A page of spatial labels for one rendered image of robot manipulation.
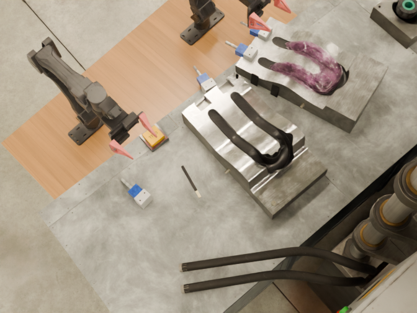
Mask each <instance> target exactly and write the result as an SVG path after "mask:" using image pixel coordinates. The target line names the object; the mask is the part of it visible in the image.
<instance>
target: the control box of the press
mask: <svg viewBox="0 0 417 313"><path fill-rule="evenodd" d="M337 313H417V252H415V253H414V254H412V255H411V256H409V257H408V258H407V259H405V260H404V261H402V262H401V263H400V264H398V265H397V266H395V267H394V268H392V269H391V270H390V271H388V272H386V273H385V274H384V275H382V276H381V277H380V278H379V279H377V280H376V281H375V282H374V283H373V284H372V285H371V286H370V287H368V288H367V289H366V290H365V291H364V292H363V293H362V294H361V295H360V296H359V297H358V298H357V299H356V300H355V301H353V302H352V303H351V304H350V305H349V306H345V307H343V308H342V309H341V310H339V311H337Z"/></svg>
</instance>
